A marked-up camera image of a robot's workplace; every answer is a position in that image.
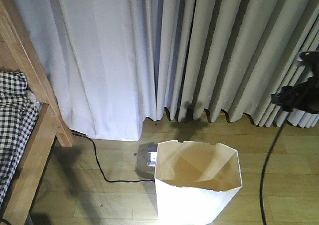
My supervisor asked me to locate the silver floor outlet box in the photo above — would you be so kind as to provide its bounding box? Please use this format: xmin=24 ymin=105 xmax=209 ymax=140
xmin=135 ymin=142 xmax=157 ymax=179

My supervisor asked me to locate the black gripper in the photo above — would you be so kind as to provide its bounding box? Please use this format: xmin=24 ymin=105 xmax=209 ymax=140
xmin=271 ymin=79 xmax=319 ymax=113

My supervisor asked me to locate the black white checkered bedsheet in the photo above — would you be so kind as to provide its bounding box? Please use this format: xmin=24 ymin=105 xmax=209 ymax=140
xmin=0 ymin=71 xmax=39 ymax=203

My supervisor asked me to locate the white cardboard trash bin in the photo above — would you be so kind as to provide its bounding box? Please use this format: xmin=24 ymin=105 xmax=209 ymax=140
xmin=155 ymin=140 xmax=242 ymax=225

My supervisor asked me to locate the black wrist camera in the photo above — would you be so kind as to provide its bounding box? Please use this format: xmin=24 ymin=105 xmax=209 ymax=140
xmin=297 ymin=50 xmax=319 ymax=79

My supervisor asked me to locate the wooden bed frame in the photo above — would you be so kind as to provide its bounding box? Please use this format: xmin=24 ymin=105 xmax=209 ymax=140
xmin=0 ymin=0 xmax=74 ymax=225

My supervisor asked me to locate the black floor power cable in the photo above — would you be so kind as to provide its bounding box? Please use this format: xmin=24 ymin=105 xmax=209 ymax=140
xmin=71 ymin=130 xmax=155 ymax=184

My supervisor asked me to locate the white curtain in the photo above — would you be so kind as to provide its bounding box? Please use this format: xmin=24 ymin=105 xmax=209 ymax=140
xmin=13 ymin=0 xmax=319 ymax=141

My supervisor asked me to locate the black camera cable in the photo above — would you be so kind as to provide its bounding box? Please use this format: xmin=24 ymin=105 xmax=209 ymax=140
xmin=259 ymin=85 xmax=312 ymax=225

